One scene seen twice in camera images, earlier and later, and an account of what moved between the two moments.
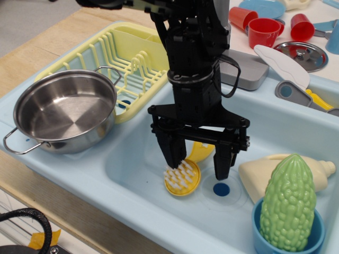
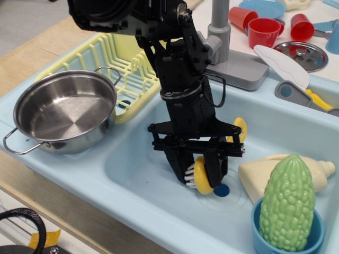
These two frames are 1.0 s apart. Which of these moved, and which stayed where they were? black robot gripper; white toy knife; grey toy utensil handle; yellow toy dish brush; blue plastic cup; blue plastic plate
Moved: black robot gripper; yellow toy dish brush
Stayed: grey toy utensil handle; blue plastic plate; white toy knife; blue plastic cup
